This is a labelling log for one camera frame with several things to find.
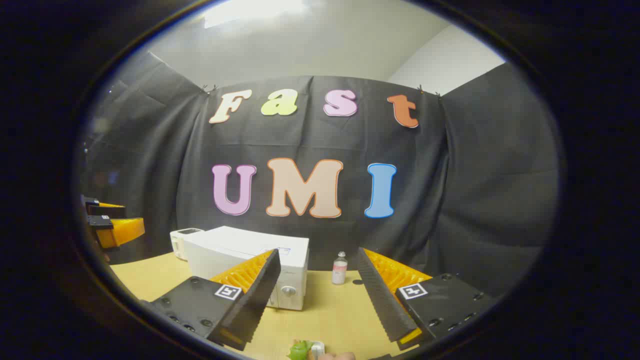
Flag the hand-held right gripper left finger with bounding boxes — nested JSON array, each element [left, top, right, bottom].
[[141, 248, 282, 352]]

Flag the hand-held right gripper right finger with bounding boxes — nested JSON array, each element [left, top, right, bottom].
[[357, 247, 501, 351]]

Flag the white microwave oven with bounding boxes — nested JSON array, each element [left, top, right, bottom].
[[182, 226, 310, 312]]

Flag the toast lettuce sandwich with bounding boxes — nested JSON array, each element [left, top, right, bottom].
[[287, 340, 316, 360]]

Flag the small clear pink-label bottle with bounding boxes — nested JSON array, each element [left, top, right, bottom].
[[332, 251, 348, 286]]

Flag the white toaster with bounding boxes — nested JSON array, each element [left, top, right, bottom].
[[170, 228, 205, 261]]

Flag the black backdrop cloth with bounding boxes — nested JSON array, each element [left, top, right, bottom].
[[80, 52, 560, 301]]

